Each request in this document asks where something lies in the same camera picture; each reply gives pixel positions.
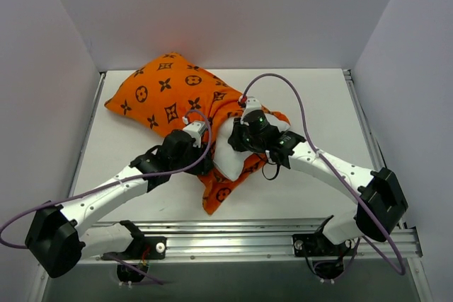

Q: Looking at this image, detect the white pillow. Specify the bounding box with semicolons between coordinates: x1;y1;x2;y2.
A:
214;110;290;182

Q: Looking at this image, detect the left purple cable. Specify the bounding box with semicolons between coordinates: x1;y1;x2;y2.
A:
0;109;213;286

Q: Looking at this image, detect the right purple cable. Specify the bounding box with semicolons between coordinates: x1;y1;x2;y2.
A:
242;73;406;277

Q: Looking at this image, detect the aluminium frame rail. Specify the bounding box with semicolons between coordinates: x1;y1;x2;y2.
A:
38;219;424;267

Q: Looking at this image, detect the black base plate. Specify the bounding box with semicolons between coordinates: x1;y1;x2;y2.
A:
101;236;167;261
292;233;353;257

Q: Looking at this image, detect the purple cable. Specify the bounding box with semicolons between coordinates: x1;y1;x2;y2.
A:
0;109;213;286
242;73;406;277

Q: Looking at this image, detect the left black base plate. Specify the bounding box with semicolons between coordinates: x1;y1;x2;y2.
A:
101;236;167;261

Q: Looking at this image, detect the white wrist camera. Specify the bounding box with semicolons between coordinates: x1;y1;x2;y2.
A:
183;120;208;148
238;95;262;117

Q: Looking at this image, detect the orange patterned pillowcase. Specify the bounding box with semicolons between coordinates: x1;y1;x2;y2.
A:
104;51;292;216

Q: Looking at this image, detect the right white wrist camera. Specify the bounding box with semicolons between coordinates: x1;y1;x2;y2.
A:
238;95;262;117

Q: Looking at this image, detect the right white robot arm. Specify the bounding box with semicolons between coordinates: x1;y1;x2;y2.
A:
229;110;408;255

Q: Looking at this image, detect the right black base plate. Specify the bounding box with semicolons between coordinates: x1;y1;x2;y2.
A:
292;233;353;257

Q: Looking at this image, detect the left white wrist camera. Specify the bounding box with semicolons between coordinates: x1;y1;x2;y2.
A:
183;120;208;148

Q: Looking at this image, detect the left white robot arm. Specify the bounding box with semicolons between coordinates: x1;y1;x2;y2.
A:
25;121;213;278

